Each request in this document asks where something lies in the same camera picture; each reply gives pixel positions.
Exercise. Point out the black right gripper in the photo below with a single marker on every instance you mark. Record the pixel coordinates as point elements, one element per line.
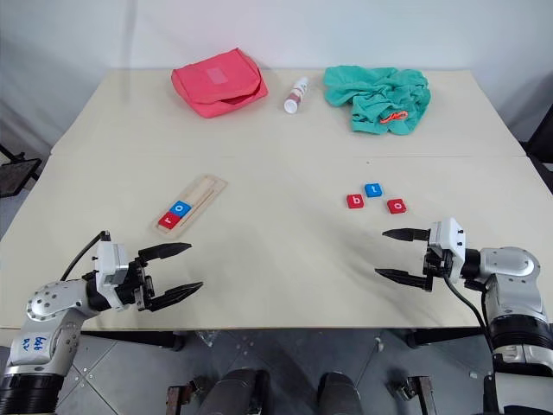
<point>437,264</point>

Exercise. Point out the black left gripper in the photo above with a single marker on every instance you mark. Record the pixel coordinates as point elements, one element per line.
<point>135,285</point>

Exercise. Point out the red tile letter o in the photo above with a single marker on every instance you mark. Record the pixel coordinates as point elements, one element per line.
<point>397,206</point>

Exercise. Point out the red tile letter b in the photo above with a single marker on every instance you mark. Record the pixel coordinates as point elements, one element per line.
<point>356,201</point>

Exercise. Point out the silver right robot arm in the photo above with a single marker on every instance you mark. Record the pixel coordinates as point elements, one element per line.
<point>514,281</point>

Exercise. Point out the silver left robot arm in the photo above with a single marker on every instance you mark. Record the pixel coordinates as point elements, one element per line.
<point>47,302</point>

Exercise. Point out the red tile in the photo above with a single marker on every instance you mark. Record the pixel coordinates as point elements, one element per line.
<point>169,221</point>

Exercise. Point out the blue tile letter o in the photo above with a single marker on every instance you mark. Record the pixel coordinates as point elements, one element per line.
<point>180,208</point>

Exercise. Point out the blue tile letter t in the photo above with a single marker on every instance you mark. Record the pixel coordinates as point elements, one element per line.
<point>373,190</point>

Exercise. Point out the wooden letter tray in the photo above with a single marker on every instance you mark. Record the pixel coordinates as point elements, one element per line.
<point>203,190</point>

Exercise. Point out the dark rounded shape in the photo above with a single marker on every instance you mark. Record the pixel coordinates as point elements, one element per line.
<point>339,395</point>
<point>235,393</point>

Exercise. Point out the crumpled green cloth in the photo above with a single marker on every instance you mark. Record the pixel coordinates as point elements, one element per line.
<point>371,95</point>

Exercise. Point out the black metal stand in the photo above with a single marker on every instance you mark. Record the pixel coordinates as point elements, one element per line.
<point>17,173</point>

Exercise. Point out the pink fabric pouch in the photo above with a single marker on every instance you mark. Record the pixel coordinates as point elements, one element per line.
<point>216,86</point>

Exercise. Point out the small white bottle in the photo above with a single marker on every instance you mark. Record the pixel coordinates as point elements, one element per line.
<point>294,99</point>

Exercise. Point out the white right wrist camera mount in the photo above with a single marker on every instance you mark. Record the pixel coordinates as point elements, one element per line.
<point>449,242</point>

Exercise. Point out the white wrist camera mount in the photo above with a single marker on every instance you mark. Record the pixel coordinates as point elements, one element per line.
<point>110,263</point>
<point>449,242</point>

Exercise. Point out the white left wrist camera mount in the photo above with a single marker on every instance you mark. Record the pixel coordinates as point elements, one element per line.
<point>110,263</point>

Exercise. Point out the rusty metal caster bracket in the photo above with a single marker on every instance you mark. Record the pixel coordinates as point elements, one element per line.
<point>417,395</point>
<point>179,397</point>

